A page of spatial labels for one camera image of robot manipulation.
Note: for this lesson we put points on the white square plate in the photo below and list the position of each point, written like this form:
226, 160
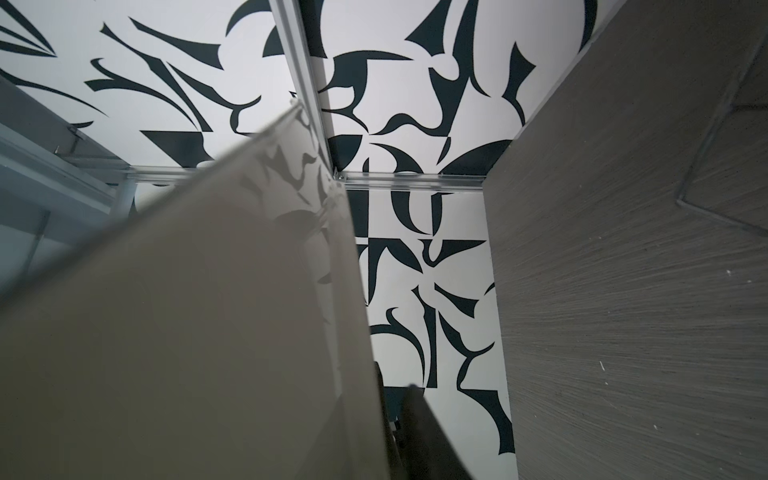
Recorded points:
219, 334

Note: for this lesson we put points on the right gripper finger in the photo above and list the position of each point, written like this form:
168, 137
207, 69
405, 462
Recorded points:
417, 448

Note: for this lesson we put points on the wire dish rack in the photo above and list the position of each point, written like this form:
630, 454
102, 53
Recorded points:
726, 181

